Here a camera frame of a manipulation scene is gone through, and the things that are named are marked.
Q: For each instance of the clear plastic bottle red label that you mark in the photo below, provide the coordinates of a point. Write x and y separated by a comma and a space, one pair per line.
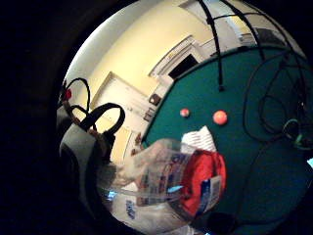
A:
169, 182

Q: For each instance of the white door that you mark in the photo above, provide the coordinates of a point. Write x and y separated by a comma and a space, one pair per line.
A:
120, 94

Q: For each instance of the small pink ball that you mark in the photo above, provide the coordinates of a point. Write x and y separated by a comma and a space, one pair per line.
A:
185, 112

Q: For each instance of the white framed dark opening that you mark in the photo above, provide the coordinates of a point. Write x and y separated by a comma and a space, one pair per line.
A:
183, 67

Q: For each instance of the white striped paper packet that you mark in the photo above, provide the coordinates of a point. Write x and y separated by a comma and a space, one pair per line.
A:
199, 138

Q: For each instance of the orange ball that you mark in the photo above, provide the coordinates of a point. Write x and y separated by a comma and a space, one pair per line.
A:
220, 117

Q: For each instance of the dark wall box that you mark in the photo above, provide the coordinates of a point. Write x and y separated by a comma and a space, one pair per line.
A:
155, 99

